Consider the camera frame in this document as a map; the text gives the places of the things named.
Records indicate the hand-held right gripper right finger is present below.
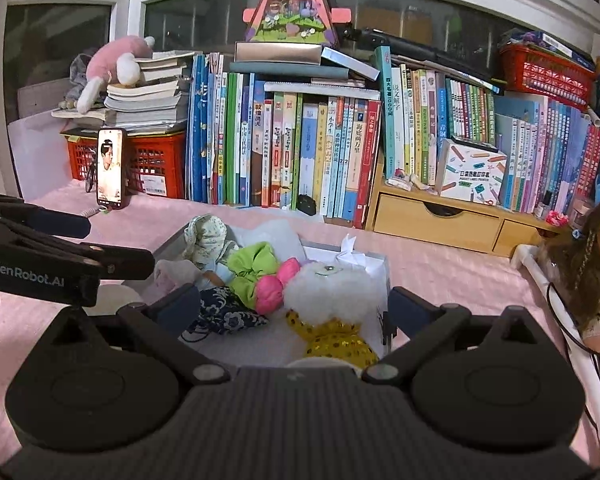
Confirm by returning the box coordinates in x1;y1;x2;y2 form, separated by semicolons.
362;286;553;386

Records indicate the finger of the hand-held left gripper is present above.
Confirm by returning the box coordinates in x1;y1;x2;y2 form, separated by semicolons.
0;221;156;282
0;191;92;240

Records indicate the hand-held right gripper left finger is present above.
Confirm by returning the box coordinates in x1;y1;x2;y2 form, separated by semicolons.
42;284;231;386

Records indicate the dark patterned scrunchie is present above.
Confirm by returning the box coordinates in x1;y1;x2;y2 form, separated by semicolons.
180;286;271;343

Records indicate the white cardboard box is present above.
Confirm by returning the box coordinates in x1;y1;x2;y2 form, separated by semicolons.
152;220;392;361

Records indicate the green floral cloth cap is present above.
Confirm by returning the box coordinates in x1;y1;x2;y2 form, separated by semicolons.
184;214;241;273

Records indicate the white paper boat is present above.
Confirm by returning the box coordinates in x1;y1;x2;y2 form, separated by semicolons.
336;234;381;271

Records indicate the gold sequin bow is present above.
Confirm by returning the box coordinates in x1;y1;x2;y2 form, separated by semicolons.
285;308;380;367

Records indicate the green scrunchie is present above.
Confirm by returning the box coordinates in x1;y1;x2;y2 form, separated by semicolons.
227;241;281;311

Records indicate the pink scrunchie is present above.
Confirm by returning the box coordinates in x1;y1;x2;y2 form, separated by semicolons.
254;257;302;316

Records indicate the black binder clip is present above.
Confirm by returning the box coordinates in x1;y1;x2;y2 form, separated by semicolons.
378;310;398;347

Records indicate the black phone stand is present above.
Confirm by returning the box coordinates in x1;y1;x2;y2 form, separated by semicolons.
84;149;99;194

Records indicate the pink tablecloth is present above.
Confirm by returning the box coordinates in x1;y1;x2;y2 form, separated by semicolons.
0;180;600;466

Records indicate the white panel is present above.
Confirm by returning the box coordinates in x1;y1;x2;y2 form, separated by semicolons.
7;115;76;201

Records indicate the smartphone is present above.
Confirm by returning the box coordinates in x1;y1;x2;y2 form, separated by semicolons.
96;127;128;209

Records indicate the wooden desk organizer with drawers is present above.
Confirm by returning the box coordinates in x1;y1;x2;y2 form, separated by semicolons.
364;157;563;259

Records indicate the red plastic crate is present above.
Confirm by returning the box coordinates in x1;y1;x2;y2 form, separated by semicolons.
61;127;187;200

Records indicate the grey plush toy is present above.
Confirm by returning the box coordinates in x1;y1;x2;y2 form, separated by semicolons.
52;52;106;118

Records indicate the stack of flat paperback books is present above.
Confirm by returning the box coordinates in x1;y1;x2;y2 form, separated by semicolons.
102;50;203;133

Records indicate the white label printer box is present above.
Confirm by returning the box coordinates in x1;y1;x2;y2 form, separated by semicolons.
436;137;508;207

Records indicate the pink plush toy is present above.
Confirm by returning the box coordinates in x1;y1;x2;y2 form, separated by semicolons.
76;35;156;115

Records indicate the row of tall picture books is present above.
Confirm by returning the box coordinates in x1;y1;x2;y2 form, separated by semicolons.
186;52;383;230

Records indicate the row of green spined books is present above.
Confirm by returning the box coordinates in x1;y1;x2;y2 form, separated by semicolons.
375;46;497;186

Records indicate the white plastic tube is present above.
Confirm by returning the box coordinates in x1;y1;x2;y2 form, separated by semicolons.
510;244;600;468

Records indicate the row of pink blue books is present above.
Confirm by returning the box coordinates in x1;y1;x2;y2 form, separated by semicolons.
492;95;600;216

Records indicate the pile of flat hardcover books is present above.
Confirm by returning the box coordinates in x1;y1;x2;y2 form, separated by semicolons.
229;41;381;93

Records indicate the black long object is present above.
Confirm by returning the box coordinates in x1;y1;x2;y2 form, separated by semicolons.
337;25;506;97

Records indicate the red plastic basket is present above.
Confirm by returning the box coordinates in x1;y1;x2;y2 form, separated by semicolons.
497;42;597;111

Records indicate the triangular toy house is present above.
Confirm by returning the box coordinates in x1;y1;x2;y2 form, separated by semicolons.
242;0;340;50

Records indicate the black cable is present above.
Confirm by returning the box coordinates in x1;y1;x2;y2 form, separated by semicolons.
545;280;600;441

